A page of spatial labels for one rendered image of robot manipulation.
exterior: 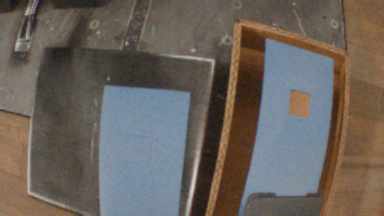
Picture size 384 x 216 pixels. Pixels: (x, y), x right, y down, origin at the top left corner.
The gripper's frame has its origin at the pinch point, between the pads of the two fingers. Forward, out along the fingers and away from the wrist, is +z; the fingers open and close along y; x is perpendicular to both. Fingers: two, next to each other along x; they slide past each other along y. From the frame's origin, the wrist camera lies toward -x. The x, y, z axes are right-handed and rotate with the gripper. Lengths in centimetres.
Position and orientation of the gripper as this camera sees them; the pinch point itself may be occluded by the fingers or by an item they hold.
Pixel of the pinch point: (276, 214)
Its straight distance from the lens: 80.8
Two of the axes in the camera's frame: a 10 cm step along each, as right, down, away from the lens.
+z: 0.6, -2.8, 9.6
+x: -9.9, -1.5, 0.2
